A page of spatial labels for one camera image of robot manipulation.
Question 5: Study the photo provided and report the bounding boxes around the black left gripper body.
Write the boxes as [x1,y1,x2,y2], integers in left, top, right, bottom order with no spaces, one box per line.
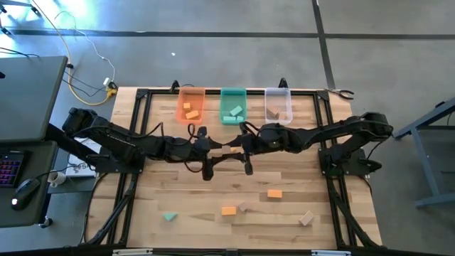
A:
[191,127,215,181]

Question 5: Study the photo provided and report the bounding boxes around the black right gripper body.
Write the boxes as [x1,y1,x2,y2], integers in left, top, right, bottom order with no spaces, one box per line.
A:
[240,129,272,176]

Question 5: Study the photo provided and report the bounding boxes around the orange translucent plastic bin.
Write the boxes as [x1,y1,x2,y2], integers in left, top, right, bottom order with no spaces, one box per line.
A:
[176,87,206,126]

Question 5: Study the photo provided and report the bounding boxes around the teal translucent plastic bin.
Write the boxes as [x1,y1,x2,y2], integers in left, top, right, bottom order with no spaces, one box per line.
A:
[220,87,247,126]

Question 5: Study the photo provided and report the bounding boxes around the clear plastic bin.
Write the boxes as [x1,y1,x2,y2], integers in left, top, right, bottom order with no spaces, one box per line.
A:
[264,87,294,126]

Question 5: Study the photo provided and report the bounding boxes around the large natural wood block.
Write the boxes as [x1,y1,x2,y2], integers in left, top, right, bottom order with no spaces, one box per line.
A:
[298,210,316,227]

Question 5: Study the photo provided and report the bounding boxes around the black pliers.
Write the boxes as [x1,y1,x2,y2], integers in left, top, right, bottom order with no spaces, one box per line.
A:
[324,87,355,101]

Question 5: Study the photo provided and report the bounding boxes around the white label strip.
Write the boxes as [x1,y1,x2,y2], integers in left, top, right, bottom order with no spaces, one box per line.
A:
[311,250,351,256]
[112,248,154,256]

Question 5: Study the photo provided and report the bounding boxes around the white printed paper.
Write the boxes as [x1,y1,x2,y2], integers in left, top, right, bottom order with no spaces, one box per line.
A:
[65,137,105,178]

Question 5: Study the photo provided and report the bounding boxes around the white mug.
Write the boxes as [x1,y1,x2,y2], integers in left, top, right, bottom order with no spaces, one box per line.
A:
[46,170,68,188]

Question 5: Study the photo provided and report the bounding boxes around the dark grey desk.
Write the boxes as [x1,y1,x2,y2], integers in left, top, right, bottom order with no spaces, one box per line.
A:
[0,55,68,144]

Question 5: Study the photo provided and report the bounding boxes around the black computer mouse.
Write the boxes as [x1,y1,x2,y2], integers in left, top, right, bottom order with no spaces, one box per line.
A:
[10,177,41,211]

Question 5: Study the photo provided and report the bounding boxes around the backlit computer keyboard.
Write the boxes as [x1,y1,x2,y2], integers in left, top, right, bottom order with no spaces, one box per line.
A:
[0,151,23,188]

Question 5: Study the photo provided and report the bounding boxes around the black low desk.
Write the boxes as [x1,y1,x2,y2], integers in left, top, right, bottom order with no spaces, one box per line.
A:
[0,140,58,228]

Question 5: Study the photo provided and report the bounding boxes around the black stand legs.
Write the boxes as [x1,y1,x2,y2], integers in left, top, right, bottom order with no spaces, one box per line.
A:
[0,0,42,36]

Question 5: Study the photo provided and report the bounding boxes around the black aluminium rig frame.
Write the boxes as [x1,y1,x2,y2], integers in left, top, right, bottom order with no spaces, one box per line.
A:
[80,78,384,252]

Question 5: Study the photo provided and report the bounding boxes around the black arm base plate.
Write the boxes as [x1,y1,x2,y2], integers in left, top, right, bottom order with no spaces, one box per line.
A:
[317,147,383,178]
[87,144,147,174]

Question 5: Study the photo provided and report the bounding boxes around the black floor cables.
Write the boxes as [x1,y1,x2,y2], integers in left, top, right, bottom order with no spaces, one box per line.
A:
[62,69,109,97]

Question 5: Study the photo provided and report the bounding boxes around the white cable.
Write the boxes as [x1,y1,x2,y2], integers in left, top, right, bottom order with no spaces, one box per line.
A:
[53,9,117,86]

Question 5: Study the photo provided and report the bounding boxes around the yellow cable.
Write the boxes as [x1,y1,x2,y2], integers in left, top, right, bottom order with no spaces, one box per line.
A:
[31,0,119,107]

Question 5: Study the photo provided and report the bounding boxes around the blue-grey table frame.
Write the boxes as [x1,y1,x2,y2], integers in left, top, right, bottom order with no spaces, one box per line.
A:
[392,96,455,209]

